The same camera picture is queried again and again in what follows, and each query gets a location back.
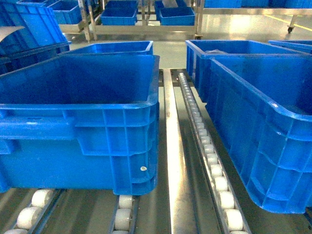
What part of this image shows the blue crate rear right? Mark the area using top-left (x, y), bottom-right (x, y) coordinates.
top-left (185, 39), bottom-right (308, 103)

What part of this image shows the blue crate rear left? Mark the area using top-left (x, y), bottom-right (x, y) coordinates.
top-left (62, 40), bottom-right (154, 55)

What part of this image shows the blue crate front left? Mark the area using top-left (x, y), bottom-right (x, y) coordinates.
top-left (0, 54), bottom-right (160, 195)

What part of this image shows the blue bin on far rack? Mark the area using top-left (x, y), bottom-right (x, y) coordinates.
top-left (100, 0), bottom-right (138, 26)
top-left (159, 7), bottom-right (195, 26)

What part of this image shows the blue crate front right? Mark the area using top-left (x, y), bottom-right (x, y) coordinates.
top-left (206, 56), bottom-right (312, 214)

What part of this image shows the white roller conveyor track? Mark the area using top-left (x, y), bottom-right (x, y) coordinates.
top-left (178, 72), bottom-right (251, 234)

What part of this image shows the tilted blue crate far left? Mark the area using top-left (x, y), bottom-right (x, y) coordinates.
top-left (0, 0), bottom-right (70, 74)

